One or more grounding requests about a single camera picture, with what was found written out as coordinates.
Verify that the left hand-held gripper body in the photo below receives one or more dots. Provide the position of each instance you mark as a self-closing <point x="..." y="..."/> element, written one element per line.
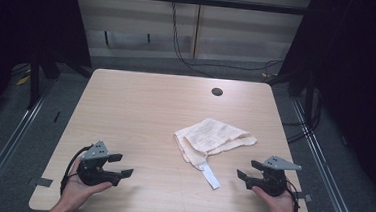
<point x="95" y="166"/>

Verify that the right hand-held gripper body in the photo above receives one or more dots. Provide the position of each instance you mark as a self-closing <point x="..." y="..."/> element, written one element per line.
<point x="271" y="182"/>

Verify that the cream cloth with white label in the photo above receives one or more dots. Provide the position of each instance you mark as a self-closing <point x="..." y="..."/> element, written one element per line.
<point x="207" y="137"/>

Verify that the person's right hand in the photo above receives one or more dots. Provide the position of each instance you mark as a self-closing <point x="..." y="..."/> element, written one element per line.
<point x="277" y="204"/>

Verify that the person's left hand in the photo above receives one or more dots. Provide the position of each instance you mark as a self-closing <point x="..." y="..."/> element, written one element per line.
<point x="76" y="188"/>

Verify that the grey tape strip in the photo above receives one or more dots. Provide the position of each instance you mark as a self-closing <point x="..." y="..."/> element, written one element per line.
<point x="306" y="197"/>
<point x="42" y="182"/>

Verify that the small black floor strip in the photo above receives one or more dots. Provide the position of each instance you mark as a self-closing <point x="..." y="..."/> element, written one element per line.
<point x="57" y="117"/>

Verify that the black metal stand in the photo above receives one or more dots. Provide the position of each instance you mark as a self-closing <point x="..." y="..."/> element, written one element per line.
<point x="34" y="82"/>
<point x="309" y="97"/>

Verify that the yellow floor marker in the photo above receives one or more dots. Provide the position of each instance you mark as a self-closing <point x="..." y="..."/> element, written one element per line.
<point x="23" y="80"/>

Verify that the black horizontal metal bar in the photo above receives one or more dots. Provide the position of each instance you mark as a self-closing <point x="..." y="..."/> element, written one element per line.
<point x="190" y="0"/>

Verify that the metal floor rail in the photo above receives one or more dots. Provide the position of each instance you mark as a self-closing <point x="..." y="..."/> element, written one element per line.
<point x="9" y="143"/>
<point x="325" y="169"/>

